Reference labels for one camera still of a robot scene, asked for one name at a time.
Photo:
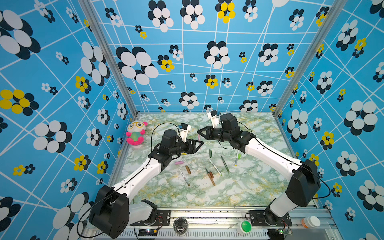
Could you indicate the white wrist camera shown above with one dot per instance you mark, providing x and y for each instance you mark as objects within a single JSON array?
[
  {"x": 184, "y": 129},
  {"x": 214, "y": 116}
]

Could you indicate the white pen light green end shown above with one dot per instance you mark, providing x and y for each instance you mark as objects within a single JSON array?
[{"x": 216, "y": 168}]

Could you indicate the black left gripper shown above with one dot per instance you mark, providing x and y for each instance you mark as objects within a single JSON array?
[{"x": 193, "y": 150}]

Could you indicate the pink white plush toy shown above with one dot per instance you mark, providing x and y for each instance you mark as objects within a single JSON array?
[{"x": 135, "y": 133}]

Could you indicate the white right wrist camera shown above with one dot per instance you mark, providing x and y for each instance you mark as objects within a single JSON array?
[{"x": 214, "y": 116}]

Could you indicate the white pen yellow end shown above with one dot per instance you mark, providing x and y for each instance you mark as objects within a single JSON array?
[{"x": 236, "y": 158}]

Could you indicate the clear glass jar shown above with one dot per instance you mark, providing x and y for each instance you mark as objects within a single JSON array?
[{"x": 180, "y": 225}]

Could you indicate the white pill bottle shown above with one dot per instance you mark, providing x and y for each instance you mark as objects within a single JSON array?
[{"x": 310, "y": 222}]

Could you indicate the aluminium front rail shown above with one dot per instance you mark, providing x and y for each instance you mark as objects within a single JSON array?
[{"x": 219, "y": 223}]

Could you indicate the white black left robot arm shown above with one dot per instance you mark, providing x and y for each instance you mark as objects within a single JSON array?
[{"x": 113, "y": 210}]

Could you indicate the green push button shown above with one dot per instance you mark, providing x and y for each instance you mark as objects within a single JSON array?
[{"x": 243, "y": 227}]

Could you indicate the white pen left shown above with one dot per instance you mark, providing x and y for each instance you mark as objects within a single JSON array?
[{"x": 184, "y": 177}]

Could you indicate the aluminium frame post left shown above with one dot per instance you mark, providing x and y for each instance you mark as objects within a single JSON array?
[{"x": 107, "y": 52}]

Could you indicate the dark green pen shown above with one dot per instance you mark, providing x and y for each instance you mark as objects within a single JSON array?
[{"x": 225, "y": 164}]

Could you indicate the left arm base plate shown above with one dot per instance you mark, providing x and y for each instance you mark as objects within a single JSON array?
[{"x": 158, "y": 218}]

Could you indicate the aluminium frame post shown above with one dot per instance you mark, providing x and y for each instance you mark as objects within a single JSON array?
[
  {"x": 107, "y": 52},
  {"x": 323, "y": 31}
]

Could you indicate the aluminium frame post right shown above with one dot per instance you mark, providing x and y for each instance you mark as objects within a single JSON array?
[{"x": 323, "y": 31}]

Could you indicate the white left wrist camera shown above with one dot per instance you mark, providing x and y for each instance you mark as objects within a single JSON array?
[{"x": 184, "y": 129}]

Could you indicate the brown pen cap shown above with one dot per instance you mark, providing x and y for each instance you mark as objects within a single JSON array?
[{"x": 188, "y": 170}]

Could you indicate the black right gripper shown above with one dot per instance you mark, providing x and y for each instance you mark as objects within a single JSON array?
[{"x": 208, "y": 136}]

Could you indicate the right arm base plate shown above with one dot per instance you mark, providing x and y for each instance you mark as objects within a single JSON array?
[{"x": 260, "y": 218}]

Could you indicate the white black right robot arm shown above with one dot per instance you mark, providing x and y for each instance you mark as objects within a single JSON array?
[{"x": 303, "y": 177}]

